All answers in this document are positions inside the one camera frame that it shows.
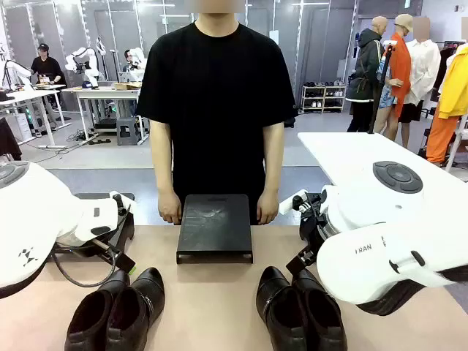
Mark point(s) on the mannequin in orange top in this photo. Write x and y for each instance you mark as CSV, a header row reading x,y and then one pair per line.
x,y
400,69

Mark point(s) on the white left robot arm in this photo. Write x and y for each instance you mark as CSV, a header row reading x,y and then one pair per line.
x,y
33,219

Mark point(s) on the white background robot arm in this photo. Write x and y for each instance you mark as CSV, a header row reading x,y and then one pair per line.
x,y
82,62
14,71
138,64

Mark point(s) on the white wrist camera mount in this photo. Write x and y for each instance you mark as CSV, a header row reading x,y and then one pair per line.
x,y
290,203
104,215

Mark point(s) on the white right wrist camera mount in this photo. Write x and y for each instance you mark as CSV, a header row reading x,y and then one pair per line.
x,y
290,203

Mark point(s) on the person's right forearm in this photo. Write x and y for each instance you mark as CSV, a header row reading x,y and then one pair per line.
x,y
162,157

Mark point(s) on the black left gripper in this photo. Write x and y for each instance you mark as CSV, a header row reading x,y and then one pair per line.
x,y
84,250

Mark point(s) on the person's left forearm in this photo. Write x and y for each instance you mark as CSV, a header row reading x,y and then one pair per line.
x,y
273,157

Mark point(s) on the mannequin in dark jacket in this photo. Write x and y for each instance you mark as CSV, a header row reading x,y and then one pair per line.
x,y
367,69

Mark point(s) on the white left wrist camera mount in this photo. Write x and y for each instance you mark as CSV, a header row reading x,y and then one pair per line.
x,y
104,215

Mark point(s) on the grey plastic stool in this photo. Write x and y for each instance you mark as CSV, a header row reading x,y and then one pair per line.
x,y
128,131

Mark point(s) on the yellow and orange hanging clothes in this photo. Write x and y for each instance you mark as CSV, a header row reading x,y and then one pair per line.
x,y
451,95

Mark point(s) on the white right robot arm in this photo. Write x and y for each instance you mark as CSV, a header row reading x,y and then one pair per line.
x,y
365,263

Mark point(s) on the person in white shirt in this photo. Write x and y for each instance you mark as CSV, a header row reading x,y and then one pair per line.
x,y
424,69

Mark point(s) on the person's right hand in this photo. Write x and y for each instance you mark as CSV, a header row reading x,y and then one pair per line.
x,y
170,208

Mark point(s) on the background person with black cap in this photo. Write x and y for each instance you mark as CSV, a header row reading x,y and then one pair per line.
x,y
45,67

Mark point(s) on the black camera tripod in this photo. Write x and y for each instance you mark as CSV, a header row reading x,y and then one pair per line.
x,y
380,87

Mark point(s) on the white shoe rack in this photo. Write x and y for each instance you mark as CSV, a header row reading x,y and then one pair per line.
x,y
323,98

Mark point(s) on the black leather dress shoe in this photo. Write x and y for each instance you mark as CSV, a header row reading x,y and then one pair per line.
x,y
325,314
89,314
278,307
139,307

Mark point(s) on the cardboard box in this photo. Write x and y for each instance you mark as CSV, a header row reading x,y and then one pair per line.
x,y
126,86

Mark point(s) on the seated background person with glasses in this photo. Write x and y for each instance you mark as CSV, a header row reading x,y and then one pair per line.
x,y
128,60

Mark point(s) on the person's left hand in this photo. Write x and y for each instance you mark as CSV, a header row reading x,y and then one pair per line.
x,y
268,208

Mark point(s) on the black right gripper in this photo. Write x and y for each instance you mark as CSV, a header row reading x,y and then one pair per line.
x,y
317,235

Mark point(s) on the white background desk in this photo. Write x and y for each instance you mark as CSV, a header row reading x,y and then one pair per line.
x,y
29,96
106,92

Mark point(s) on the person in black t-shirt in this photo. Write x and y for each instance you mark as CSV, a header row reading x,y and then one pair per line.
x,y
215,109

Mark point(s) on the black cloth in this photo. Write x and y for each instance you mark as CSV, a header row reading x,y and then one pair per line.
x,y
8,140

